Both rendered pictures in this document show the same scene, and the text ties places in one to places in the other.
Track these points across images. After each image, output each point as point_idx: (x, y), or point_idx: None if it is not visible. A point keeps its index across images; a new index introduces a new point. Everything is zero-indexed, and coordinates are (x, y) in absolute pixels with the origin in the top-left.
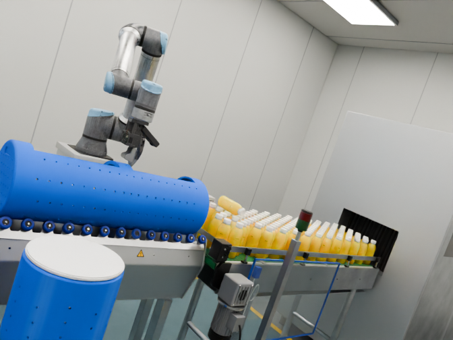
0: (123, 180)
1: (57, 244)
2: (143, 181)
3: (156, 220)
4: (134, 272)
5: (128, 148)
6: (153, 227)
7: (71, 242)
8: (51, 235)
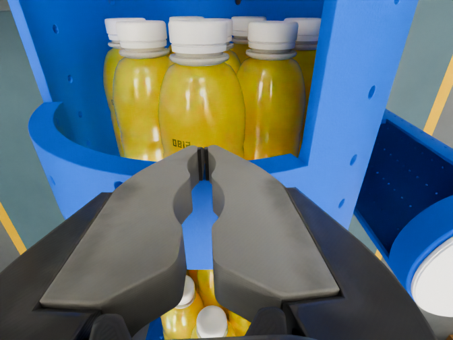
0: (352, 210)
1: (449, 288)
2: (387, 77)
3: None
4: None
5: (143, 339)
6: None
7: (449, 271)
8: (416, 289)
